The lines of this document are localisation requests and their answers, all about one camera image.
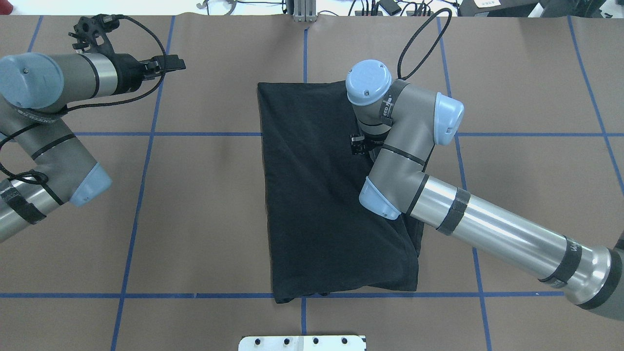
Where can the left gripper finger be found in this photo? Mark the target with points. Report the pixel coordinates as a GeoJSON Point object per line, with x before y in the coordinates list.
{"type": "Point", "coordinates": [168, 64]}

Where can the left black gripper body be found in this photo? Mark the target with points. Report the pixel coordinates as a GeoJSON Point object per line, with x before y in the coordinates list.
{"type": "Point", "coordinates": [128, 72]}

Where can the black graphic t-shirt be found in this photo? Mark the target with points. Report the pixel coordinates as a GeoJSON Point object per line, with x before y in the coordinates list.
{"type": "Point", "coordinates": [322, 240]}

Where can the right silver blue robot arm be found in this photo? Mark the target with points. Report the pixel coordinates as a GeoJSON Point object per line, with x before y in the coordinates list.
{"type": "Point", "coordinates": [403, 123]}

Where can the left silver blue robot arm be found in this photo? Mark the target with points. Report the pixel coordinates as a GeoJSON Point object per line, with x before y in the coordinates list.
{"type": "Point", "coordinates": [35, 91]}

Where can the black power adapter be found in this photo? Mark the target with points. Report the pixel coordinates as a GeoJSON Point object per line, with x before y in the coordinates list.
{"type": "Point", "coordinates": [391, 7]}

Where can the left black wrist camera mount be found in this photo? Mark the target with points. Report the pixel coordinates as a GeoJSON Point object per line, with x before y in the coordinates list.
{"type": "Point", "coordinates": [90, 34]}

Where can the aluminium frame post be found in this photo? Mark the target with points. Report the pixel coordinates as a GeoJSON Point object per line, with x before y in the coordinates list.
{"type": "Point", "coordinates": [302, 10]}

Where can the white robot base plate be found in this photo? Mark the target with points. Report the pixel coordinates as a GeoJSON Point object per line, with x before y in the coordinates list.
{"type": "Point", "coordinates": [303, 343]}

